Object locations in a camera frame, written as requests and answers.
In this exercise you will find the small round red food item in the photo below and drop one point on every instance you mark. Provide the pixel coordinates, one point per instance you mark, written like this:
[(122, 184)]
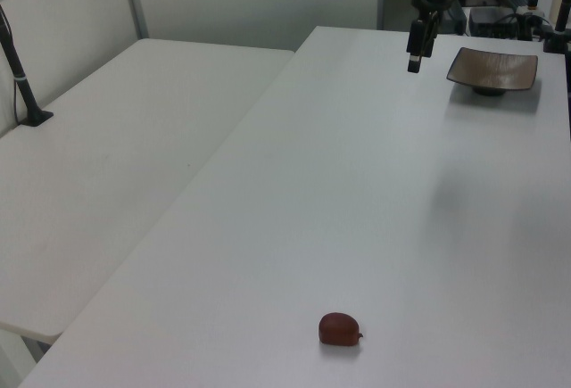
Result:
[(338, 328)]

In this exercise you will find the brown square ceramic plate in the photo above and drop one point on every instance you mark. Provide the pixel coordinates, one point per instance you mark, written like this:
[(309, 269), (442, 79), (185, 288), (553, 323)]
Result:
[(493, 69)]

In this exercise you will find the black electronics box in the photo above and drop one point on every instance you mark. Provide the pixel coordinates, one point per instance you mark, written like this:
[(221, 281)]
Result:
[(490, 22)]

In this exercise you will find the emergency stop button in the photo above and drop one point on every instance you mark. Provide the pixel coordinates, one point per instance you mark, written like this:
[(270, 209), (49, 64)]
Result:
[(533, 2)]

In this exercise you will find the white side table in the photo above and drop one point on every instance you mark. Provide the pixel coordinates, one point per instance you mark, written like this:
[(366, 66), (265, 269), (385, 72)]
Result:
[(111, 151)]

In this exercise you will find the black clamp camera stand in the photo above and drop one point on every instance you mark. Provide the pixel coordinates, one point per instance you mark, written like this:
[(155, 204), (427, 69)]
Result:
[(560, 27)]

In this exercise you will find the black camera stand pole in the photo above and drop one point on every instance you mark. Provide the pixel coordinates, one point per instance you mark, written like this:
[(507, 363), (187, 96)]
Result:
[(18, 78)]

